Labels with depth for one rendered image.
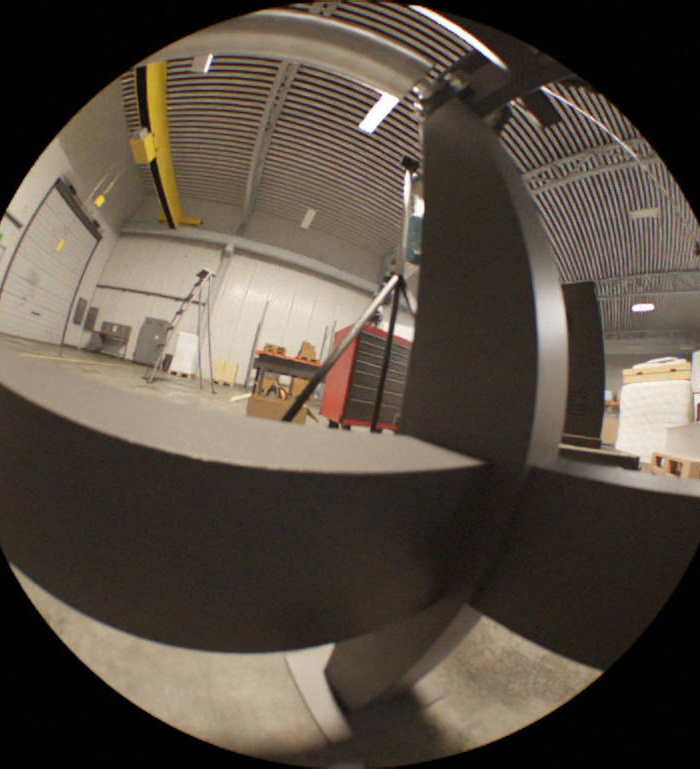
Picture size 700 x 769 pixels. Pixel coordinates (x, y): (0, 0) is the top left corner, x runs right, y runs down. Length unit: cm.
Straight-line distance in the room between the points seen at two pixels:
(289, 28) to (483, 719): 89
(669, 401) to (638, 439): 62
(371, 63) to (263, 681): 80
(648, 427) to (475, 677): 334
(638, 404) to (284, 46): 373
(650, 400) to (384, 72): 353
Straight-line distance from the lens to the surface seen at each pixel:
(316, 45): 47
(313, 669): 37
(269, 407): 156
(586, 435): 77
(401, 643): 17
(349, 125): 874
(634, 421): 360
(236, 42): 52
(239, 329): 969
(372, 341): 175
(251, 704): 36
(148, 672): 39
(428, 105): 48
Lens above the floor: 35
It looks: 4 degrees up
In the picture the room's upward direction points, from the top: 11 degrees clockwise
